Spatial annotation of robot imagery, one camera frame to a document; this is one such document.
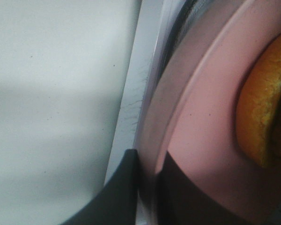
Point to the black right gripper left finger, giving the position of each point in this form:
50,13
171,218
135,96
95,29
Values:
116,203

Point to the pink round plate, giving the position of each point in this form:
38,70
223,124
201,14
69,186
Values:
197,115

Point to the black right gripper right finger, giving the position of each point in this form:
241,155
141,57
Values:
223,189

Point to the white microwave oven body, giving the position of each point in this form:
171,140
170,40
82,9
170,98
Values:
155,22

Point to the burger with lettuce and tomato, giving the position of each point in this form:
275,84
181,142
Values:
258,112

